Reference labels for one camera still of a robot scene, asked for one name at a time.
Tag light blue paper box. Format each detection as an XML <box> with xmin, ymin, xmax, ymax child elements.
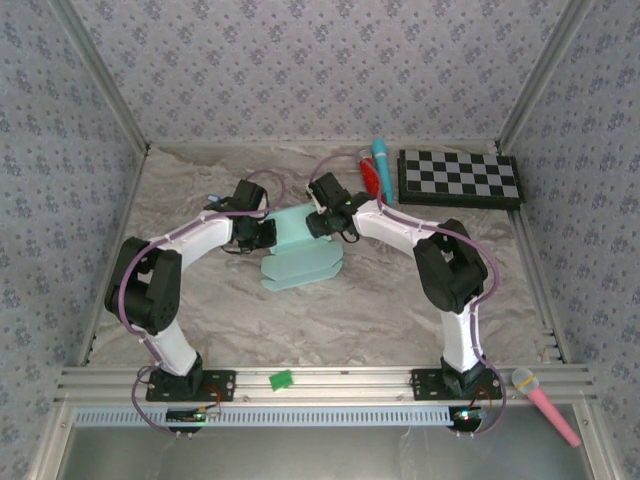
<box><xmin>259</xmin><ymin>202</ymin><xmax>344</xmax><ymax>291</ymax></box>

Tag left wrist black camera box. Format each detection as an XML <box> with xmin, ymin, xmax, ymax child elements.
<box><xmin>233</xmin><ymin>179</ymin><xmax>267</xmax><ymax>211</ymax></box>

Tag aluminium table side rail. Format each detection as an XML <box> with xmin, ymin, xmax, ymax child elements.
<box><xmin>497</xmin><ymin>142</ymin><xmax>572</xmax><ymax>365</ymax></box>
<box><xmin>77</xmin><ymin>142</ymin><xmax>152</xmax><ymax>366</ymax></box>

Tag black grey chessboard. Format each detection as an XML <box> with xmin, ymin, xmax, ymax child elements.
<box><xmin>397</xmin><ymin>148</ymin><xmax>526</xmax><ymax>211</ymax></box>

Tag small green block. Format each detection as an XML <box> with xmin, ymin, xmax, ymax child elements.
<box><xmin>268</xmin><ymin>368</ymin><xmax>295</xmax><ymax>392</ymax></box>

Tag aluminium frame post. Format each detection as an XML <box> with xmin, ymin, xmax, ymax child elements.
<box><xmin>497</xmin><ymin>0</ymin><xmax>599</xmax><ymax>151</ymax></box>
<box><xmin>49</xmin><ymin>0</ymin><xmax>152</xmax><ymax>152</ymax></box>

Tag red glitter tube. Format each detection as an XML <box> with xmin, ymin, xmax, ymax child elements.
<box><xmin>357</xmin><ymin>153</ymin><xmax>386</xmax><ymax>204</ymax></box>

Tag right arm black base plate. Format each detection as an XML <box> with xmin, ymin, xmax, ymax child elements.
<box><xmin>410</xmin><ymin>368</ymin><xmax>503</xmax><ymax>401</ymax></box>

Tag teal tube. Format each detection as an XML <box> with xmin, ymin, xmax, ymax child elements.
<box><xmin>370</xmin><ymin>138</ymin><xmax>396</xmax><ymax>206</ymax></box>

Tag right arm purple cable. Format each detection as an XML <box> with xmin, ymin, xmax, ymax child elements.
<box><xmin>307</xmin><ymin>153</ymin><xmax>507</xmax><ymax>437</ymax></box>

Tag pink toy microphone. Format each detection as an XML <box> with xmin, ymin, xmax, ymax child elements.
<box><xmin>509</xmin><ymin>367</ymin><xmax>584</xmax><ymax>448</ymax></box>

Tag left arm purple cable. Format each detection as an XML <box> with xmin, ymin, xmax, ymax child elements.
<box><xmin>117</xmin><ymin>168</ymin><xmax>287</xmax><ymax>437</ymax></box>

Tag grey slotted cable duct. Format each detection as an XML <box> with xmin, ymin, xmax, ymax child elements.
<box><xmin>73</xmin><ymin>405</ymin><xmax>454</xmax><ymax>427</ymax></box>

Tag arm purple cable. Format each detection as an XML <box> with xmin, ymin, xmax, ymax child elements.
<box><xmin>117</xmin><ymin>168</ymin><xmax>287</xmax><ymax>437</ymax></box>
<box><xmin>307</xmin><ymin>153</ymin><xmax>507</xmax><ymax>437</ymax></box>

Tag wide aluminium frame rail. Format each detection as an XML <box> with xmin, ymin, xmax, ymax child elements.
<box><xmin>53</xmin><ymin>364</ymin><xmax>599</xmax><ymax>405</ymax></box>

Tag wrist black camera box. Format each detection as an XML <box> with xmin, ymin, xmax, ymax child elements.
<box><xmin>306</xmin><ymin>172</ymin><xmax>350</xmax><ymax>209</ymax></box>
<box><xmin>233</xmin><ymin>179</ymin><xmax>267</xmax><ymax>211</ymax></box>

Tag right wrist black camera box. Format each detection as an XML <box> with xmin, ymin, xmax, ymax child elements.
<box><xmin>306</xmin><ymin>172</ymin><xmax>350</xmax><ymax>209</ymax></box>

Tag thin aluminium table rail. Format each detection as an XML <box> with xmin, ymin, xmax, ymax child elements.
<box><xmin>148</xmin><ymin>139</ymin><xmax>501</xmax><ymax>150</ymax></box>

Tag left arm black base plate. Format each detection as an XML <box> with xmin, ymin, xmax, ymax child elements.
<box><xmin>145</xmin><ymin>369</ymin><xmax>237</xmax><ymax>403</ymax></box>

